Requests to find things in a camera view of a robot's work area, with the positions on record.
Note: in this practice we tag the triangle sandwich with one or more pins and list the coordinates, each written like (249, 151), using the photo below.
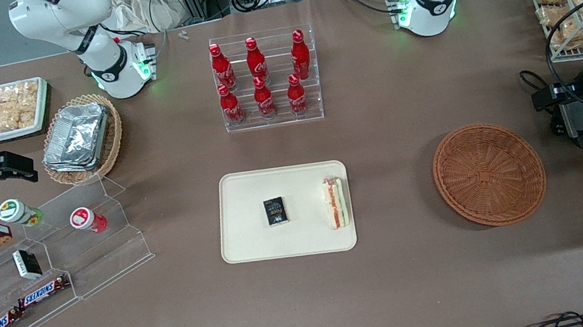
(336, 203)

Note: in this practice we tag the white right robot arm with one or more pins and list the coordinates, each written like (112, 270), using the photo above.
(104, 70)

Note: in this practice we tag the white snack tray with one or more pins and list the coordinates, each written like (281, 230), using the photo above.
(2, 136)

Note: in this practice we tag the aluminium foil tray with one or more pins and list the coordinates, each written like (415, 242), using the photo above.
(68, 167)

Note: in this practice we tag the brown wicker basket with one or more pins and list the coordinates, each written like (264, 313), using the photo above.
(489, 175)

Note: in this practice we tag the light wicker basket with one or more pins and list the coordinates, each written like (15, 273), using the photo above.
(116, 139)

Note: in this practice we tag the beige plastic tray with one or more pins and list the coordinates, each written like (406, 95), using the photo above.
(304, 238)

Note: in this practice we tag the green sunflower lidded cup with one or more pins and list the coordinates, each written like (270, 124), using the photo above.
(12, 211)

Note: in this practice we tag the clear rice cracker bag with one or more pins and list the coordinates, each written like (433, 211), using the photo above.
(6, 119)
(16, 96)

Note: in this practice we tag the silver foil packets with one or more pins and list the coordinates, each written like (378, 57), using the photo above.
(76, 134)

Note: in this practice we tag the red strawberry lidded cup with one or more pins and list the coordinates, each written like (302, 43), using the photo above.
(82, 217)

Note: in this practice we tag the black and white small box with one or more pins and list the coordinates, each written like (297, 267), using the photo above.
(27, 264)

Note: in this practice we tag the clear acrylic stepped shelf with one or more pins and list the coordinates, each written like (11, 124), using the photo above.
(121, 245)

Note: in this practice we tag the beige crumpled bag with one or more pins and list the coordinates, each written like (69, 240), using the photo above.
(147, 10)

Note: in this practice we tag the small white clip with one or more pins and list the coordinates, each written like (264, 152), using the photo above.
(183, 35)

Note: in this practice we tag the red cola bottle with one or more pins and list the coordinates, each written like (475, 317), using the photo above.
(231, 108)
(301, 58)
(264, 101)
(256, 63)
(222, 68)
(297, 97)

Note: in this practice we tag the black card box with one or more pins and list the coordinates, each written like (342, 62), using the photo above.
(276, 211)

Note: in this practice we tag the clear acrylic bottle rack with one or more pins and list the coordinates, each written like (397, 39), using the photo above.
(284, 120)

